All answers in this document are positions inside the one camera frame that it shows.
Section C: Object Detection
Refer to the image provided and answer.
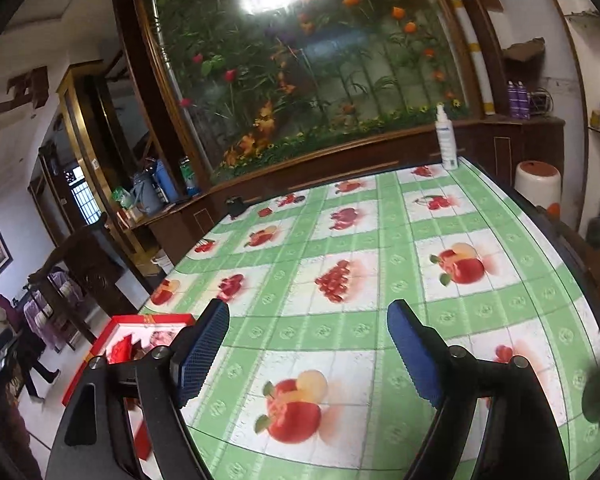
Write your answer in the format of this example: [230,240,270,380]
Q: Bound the blue thermos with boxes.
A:
[155,160,180,202]

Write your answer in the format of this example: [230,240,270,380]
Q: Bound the green plastic bag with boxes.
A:
[111,186,135,210]

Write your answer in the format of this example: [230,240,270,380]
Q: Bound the grey kettle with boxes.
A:
[131,170,163,213]

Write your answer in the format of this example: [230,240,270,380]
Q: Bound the brown cardboard piece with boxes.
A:
[502,37,546,63]

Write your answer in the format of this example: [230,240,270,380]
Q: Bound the green fruit print tablecloth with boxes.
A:
[140,157,600,480]

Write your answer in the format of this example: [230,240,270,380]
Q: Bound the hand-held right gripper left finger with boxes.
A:
[42,299,231,480]

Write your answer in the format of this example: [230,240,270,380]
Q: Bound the white roll yellow bands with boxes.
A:
[450,0,496,118]

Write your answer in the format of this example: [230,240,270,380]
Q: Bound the white stool red top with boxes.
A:
[514,160,562,211]

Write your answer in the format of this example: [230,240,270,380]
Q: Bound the dark wooden chair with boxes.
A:
[27,212,141,356]

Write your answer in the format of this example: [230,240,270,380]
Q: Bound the red white gift box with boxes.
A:
[61,312,197,406]

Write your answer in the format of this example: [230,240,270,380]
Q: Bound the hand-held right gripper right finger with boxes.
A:
[386,300,571,480]

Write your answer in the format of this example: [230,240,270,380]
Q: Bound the green bottle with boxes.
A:
[179,156,201,196]

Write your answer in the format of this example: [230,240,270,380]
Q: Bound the wooden display cabinet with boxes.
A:
[27,60,181,271]

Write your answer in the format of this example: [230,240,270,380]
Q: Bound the white spray bottle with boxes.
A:
[434,103,460,171]

